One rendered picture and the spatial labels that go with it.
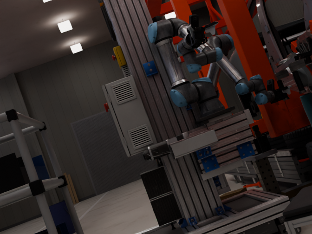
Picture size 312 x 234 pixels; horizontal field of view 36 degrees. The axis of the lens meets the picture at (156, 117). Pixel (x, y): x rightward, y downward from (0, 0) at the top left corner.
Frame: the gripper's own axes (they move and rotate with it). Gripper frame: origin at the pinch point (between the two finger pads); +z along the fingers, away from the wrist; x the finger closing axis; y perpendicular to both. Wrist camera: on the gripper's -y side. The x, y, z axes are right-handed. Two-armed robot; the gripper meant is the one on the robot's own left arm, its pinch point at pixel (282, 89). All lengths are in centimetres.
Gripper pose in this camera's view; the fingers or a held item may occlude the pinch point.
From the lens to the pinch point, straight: 345.9
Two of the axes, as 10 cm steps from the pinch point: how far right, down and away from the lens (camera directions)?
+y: 3.5, 9.3, -0.8
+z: 6.4, -1.8, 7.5
